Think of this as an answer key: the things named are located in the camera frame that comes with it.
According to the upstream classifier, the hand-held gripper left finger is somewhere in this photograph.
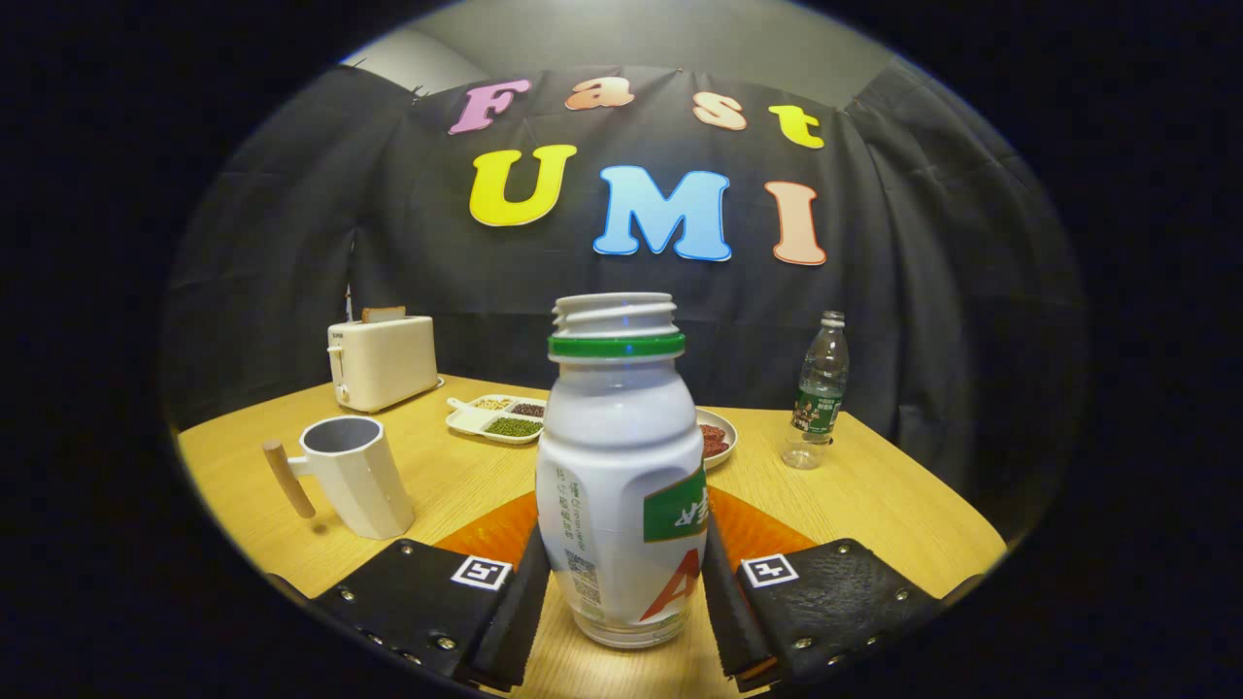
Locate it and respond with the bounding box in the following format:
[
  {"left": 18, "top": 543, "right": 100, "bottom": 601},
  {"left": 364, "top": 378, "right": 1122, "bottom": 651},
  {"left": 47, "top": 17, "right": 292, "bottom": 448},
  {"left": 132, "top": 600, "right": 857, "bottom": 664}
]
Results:
[{"left": 311, "top": 490, "right": 554, "bottom": 694}]

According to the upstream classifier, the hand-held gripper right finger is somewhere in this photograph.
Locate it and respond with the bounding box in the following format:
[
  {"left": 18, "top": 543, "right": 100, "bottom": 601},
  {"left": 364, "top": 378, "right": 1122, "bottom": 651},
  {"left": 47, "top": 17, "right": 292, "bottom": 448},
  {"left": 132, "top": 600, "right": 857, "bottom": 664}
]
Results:
[{"left": 701, "top": 485, "right": 945, "bottom": 694}]

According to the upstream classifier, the white cup with wooden handle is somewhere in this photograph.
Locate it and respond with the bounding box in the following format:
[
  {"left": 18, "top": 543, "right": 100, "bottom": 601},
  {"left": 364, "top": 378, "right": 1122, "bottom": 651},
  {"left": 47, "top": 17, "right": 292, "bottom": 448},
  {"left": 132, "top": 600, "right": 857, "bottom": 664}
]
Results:
[{"left": 262, "top": 416, "right": 416, "bottom": 541}]

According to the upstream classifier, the white juice bottle green label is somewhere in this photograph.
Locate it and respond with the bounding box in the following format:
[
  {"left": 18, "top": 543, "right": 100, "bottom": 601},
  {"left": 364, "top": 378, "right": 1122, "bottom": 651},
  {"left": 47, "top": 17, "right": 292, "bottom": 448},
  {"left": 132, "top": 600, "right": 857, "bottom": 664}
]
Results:
[{"left": 535, "top": 292, "right": 708, "bottom": 649}]

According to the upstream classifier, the clear plastic water bottle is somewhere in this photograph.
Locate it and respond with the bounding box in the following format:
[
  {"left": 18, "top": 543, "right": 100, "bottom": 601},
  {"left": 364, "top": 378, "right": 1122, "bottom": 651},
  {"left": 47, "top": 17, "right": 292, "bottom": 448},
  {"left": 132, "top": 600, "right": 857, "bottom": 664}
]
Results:
[{"left": 782, "top": 311, "right": 851, "bottom": 471}]

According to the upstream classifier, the wooden table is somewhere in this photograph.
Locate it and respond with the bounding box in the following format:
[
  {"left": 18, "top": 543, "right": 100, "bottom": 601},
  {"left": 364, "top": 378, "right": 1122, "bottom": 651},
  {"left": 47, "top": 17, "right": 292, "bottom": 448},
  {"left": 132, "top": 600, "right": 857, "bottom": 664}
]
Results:
[{"left": 175, "top": 375, "right": 1009, "bottom": 699}]

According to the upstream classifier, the white round plate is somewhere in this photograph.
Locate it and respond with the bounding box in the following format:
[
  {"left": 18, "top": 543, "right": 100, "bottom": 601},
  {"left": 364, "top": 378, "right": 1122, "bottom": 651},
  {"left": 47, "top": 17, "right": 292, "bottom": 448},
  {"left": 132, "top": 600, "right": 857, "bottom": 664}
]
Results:
[{"left": 695, "top": 408, "right": 739, "bottom": 472}]

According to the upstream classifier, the white divided tray of beans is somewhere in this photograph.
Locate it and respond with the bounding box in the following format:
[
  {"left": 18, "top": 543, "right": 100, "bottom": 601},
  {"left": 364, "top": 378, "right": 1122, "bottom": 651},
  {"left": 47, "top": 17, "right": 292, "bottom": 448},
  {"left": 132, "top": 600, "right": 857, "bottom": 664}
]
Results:
[{"left": 446, "top": 393, "right": 548, "bottom": 446}]

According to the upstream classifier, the cream toaster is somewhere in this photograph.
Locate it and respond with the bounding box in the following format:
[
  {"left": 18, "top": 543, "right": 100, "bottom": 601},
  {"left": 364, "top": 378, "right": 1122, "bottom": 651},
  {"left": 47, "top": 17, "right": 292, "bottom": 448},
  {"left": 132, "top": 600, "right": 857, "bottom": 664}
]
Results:
[{"left": 327, "top": 316, "right": 440, "bottom": 414}]

